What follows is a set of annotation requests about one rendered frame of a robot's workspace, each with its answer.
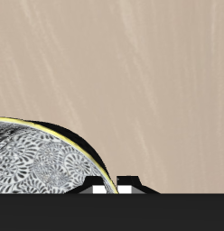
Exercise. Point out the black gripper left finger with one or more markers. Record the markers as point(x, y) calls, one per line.
point(93, 181)

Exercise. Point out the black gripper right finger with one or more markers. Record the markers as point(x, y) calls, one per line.
point(126, 181)

